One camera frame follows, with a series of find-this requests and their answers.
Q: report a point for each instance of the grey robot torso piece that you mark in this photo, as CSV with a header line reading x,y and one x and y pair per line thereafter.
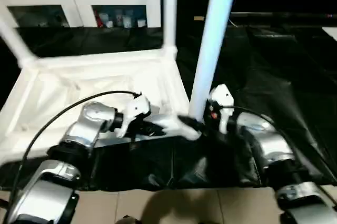
x,y
129,220

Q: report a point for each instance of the white plastic table leg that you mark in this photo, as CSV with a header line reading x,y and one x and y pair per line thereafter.
x,y
216,37
169,5
13,42

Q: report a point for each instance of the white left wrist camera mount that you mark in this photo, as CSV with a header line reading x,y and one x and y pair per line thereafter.
x,y
137,108

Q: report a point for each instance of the black plastic mat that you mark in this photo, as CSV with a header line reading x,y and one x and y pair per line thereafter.
x,y
276,90

